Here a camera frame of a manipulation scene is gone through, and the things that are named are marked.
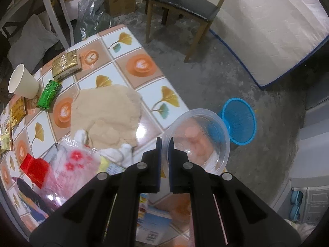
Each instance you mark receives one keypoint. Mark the clear flowered plastic bag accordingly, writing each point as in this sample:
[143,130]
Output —
[74,164]

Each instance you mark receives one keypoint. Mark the blue plastic basket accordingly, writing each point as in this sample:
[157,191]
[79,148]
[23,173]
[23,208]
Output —
[239,123]

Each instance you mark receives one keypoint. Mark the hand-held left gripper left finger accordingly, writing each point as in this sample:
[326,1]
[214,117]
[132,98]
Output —
[158,159]

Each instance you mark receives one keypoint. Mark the white mattress blue edge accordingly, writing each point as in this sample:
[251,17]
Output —
[270,30]

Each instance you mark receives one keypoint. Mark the clear plastic round container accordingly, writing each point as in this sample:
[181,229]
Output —
[200,133]

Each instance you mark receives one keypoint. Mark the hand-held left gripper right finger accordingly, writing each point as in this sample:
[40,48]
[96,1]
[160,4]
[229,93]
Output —
[171,159]

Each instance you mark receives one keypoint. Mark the wooden chair black seat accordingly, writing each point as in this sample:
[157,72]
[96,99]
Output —
[185,3]

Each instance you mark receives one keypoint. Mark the light blue tissue box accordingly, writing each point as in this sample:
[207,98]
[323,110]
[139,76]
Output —
[154,221]

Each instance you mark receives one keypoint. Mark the dark printed flat box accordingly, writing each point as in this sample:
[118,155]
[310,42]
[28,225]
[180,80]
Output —
[28,198]

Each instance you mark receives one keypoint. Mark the yellow packet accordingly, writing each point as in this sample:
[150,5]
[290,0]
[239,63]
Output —
[110,168]

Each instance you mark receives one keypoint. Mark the fluffy white green rug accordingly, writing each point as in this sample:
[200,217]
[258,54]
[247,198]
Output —
[300,230]

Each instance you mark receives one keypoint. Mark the white desk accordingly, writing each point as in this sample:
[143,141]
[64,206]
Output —
[51,7]

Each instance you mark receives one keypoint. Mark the small green snack packet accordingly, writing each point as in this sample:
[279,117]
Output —
[48,94]

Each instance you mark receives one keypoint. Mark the gold foil snack packet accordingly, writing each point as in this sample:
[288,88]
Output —
[6,136]
[18,110]

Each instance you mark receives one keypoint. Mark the red plastic container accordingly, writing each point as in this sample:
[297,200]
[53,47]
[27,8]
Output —
[34,168]

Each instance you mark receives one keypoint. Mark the dark green bag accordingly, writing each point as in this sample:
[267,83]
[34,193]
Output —
[97,24]

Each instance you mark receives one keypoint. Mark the cardboard box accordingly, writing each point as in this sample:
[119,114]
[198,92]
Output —
[120,1]

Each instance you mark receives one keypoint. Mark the white paper cup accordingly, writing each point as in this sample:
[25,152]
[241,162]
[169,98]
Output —
[24,82]

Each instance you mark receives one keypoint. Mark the white panelled cabinet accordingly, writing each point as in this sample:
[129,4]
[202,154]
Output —
[317,203]

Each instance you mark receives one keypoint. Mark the grey pillow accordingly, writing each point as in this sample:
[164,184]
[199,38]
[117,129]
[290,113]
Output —
[30,41]

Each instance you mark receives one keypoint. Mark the beige cloth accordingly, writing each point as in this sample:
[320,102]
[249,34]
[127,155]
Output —
[108,110]

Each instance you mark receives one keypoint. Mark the gold snack box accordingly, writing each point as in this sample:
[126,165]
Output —
[65,63]

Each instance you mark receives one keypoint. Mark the crumpled white tissue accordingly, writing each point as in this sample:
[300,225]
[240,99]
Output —
[81,136]
[120,154]

